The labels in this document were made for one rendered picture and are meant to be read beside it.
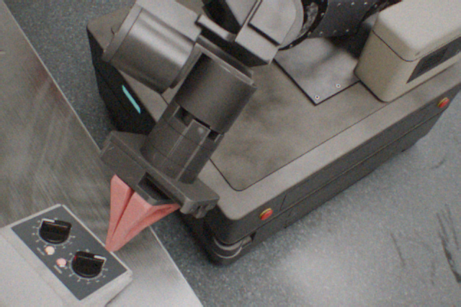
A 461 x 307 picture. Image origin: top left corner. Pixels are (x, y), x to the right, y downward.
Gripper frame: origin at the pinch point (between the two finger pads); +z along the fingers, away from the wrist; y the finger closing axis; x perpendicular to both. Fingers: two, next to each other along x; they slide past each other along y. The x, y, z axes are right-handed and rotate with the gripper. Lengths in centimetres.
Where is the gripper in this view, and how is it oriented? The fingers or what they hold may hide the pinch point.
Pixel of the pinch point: (115, 242)
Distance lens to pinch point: 50.3
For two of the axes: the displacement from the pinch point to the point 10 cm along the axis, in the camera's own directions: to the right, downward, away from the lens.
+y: 7.5, 5.9, -3.1
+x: 3.6, 0.3, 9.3
